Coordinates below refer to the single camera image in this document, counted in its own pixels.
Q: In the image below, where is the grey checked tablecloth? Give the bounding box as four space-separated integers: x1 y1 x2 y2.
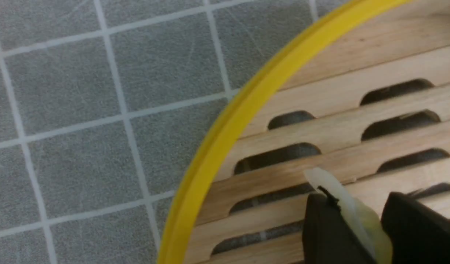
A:
0 0 345 264

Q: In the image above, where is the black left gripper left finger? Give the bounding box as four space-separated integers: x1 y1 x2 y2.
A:
302 193 376 264

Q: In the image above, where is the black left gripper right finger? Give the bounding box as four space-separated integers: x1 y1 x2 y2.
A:
381 192 450 264

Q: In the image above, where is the bamboo steamer tray yellow rim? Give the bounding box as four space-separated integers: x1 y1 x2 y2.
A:
157 0 450 264

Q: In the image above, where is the pale green dumpling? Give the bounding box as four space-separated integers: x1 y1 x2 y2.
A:
304 167 393 264

